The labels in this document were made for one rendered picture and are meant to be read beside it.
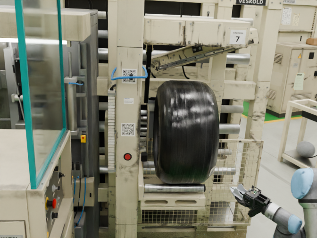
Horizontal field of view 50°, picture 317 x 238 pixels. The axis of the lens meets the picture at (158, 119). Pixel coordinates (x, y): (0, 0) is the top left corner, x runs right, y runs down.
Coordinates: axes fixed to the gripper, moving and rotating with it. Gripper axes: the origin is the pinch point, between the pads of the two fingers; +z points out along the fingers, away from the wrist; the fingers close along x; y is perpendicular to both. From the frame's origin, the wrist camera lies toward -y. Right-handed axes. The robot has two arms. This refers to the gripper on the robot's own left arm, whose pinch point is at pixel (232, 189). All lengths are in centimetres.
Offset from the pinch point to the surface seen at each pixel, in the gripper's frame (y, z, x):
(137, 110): 33, 53, 11
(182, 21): 61, 63, -37
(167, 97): 40, 41, 0
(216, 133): 25.9, 14.7, -5.7
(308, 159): -176, 41, -218
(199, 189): -10.6, 18.9, 4.1
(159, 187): -6.2, 33.7, 20.1
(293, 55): -156, 165, -402
